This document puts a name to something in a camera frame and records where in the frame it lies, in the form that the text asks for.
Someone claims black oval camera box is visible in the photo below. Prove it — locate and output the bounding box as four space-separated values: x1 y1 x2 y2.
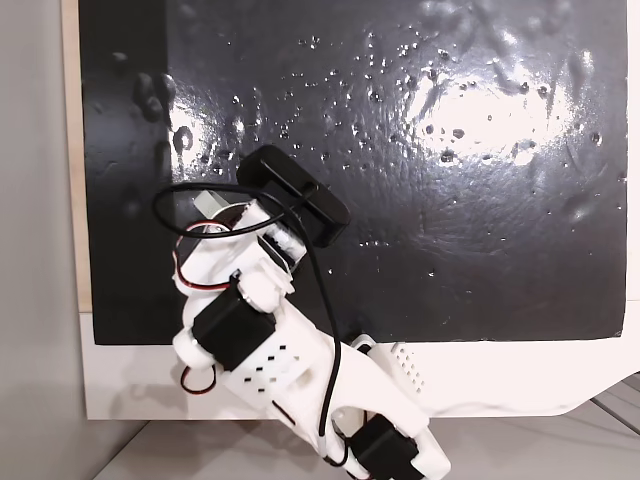
235 144 352 247

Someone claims black camera cable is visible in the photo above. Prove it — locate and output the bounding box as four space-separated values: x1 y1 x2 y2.
152 182 351 464

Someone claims black table mat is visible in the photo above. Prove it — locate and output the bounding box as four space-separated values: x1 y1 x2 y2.
77 0 629 347

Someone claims red servo wire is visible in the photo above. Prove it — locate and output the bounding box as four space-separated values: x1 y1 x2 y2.
178 363 220 397
171 223 242 302

